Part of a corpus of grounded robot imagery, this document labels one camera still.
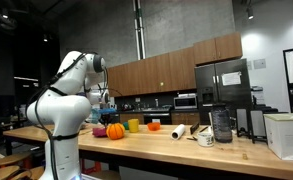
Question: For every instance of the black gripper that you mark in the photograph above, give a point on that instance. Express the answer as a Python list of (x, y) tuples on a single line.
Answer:
[(106, 116)]

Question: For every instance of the purple plastic bowl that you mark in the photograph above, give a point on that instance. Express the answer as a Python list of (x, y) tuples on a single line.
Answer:
[(99, 132)]

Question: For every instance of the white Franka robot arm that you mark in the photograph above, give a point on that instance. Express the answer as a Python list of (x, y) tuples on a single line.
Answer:
[(66, 113)]

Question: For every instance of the orange plastic bowl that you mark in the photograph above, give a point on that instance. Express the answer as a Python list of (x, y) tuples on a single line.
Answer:
[(153, 126)]

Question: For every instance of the orange toy pumpkin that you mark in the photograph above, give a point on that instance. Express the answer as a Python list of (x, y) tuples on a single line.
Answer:
[(115, 131)]

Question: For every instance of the yellow mug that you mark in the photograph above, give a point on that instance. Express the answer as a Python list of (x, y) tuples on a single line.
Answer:
[(133, 125)]

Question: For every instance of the red legged wooden stool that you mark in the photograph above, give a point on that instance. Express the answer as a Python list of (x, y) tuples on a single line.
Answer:
[(91, 166)]

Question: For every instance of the white paper towel roll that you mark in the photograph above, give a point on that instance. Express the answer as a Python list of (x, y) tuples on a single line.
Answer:
[(178, 131)]

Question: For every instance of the brown wooden base cabinets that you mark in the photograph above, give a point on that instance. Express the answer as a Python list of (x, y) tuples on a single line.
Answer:
[(184, 118)]

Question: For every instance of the silver microwave oven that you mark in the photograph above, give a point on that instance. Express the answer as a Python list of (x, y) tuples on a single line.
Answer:
[(185, 102)]

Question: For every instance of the long black box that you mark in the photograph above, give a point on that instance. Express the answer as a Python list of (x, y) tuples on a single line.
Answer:
[(194, 128)]

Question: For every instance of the round wooden stool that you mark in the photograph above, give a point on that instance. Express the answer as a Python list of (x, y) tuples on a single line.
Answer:
[(6, 173), (11, 160)]

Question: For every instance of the white mug with print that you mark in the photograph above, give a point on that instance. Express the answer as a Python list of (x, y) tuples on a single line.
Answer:
[(205, 139)]

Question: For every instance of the dark transparent water jug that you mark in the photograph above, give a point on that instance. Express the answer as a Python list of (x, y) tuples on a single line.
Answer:
[(221, 122)]

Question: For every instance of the white paper on refrigerator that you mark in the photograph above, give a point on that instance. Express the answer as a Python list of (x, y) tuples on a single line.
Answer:
[(231, 78)]

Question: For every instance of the black flat speaker stand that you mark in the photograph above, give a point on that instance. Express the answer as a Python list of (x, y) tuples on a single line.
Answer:
[(242, 120), (257, 124)]

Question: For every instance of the white cardboard box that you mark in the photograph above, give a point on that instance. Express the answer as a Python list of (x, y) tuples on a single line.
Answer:
[(286, 136)]

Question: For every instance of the black ceiling spot lamp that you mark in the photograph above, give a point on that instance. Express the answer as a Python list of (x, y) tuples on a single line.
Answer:
[(249, 12)]

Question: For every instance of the blue wrist camera box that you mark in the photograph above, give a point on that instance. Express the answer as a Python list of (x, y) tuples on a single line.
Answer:
[(107, 110)]

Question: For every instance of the brown wooden wall cabinets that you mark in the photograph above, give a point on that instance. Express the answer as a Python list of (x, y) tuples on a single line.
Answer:
[(172, 71)]

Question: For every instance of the vertical metal wall pipe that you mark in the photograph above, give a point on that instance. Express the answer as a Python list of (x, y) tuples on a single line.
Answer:
[(138, 23)]

